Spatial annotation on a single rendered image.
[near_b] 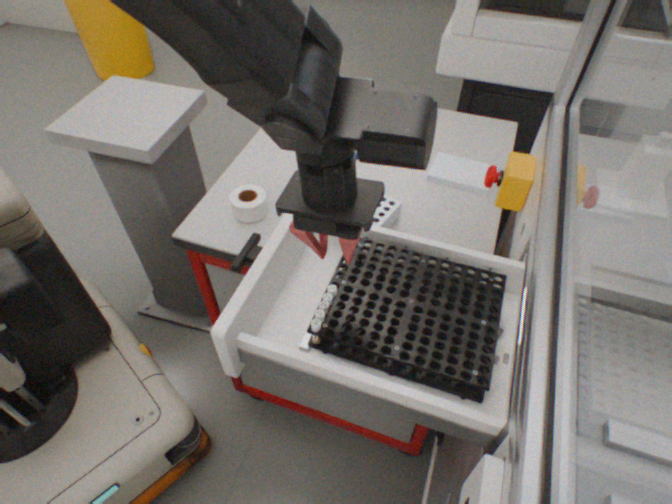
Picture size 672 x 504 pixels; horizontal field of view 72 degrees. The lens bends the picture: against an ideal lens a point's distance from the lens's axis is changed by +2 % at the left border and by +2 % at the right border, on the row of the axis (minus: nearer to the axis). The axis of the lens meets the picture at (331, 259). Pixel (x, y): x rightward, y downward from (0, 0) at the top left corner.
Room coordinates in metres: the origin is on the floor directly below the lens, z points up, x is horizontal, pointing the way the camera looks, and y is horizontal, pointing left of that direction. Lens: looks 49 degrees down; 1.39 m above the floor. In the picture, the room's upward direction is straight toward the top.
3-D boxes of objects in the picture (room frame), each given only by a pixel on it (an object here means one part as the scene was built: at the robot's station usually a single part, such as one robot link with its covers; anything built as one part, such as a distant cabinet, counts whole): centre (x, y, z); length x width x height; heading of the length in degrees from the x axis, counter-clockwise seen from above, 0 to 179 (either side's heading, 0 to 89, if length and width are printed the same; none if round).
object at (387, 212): (0.66, -0.06, 0.78); 0.12 x 0.08 x 0.04; 55
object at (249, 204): (0.68, 0.16, 0.78); 0.07 x 0.07 x 0.04
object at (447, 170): (0.79, -0.28, 0.77); 0.13 x 0.09 x 0.02; 66
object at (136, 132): (1.05, 0.51, 0.38); 0.30 x 0.30 x 0.76; 73
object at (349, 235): (0.36, -0.01, 1.02); 0.07 x 0.07 x 0.09; 71
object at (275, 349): (0.35, -0.11, 0.86); 0.40 x 0.26 x 0.06; 70
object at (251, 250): (0.43, 0.11, 0.91); 0.07 x 0.04 x 0.01; 160
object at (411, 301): (0.35, -0.10, 0.87); 0.22 x 0.18 x 0.06; 70
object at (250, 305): (0.42, 0.08, 0.87); 0.29 x 0.02 x 0.11; 160
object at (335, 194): (0.36, 0.00, 1.09); 0.10 x 0.07 x 0.07; 71
